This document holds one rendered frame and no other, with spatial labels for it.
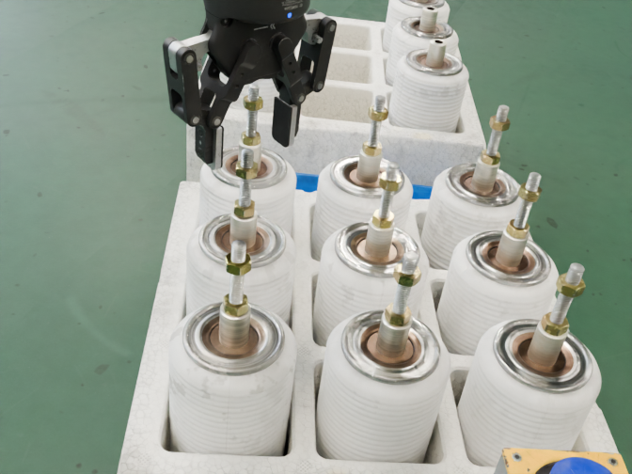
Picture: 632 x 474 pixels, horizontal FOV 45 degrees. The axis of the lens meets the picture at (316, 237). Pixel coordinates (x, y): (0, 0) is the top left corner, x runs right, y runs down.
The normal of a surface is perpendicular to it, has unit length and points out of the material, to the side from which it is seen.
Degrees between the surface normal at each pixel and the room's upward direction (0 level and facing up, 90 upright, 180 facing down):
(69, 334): 0
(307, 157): 90
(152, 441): 0
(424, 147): 90
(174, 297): 0
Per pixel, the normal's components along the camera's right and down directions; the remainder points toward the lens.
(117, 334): 0.11, -0.79
